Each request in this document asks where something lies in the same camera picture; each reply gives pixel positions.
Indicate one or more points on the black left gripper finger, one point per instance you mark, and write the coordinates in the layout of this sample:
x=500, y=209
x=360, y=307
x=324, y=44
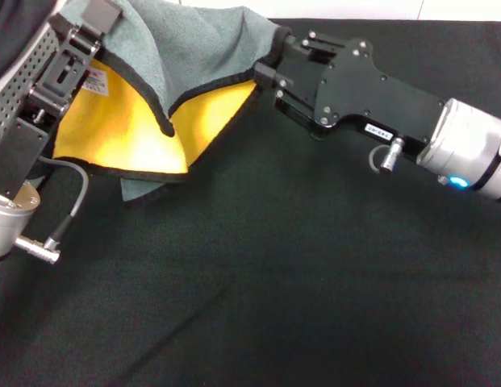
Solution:
x=103, y=14

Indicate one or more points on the grey perforated storage box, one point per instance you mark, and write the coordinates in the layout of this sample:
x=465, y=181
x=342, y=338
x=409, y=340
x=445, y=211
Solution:
x=8, y=109

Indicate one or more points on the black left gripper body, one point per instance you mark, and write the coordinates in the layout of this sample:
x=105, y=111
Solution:
x=60, y=68

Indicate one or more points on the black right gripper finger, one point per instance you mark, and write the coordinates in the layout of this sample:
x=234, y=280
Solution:
x=266, y=73
x=318, y=43

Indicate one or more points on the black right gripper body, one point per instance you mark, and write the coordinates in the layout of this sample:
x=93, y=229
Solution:
x=355, y=88

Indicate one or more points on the dark grey cloth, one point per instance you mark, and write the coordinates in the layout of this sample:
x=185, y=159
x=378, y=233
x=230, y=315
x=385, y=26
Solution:
x=16, y=36

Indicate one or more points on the grey and yellow towel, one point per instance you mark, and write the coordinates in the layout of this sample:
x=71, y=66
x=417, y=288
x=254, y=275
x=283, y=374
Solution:
x=121, y=137

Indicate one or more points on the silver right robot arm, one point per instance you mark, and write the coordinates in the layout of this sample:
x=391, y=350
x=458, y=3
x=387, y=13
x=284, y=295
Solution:
x=464, y=149

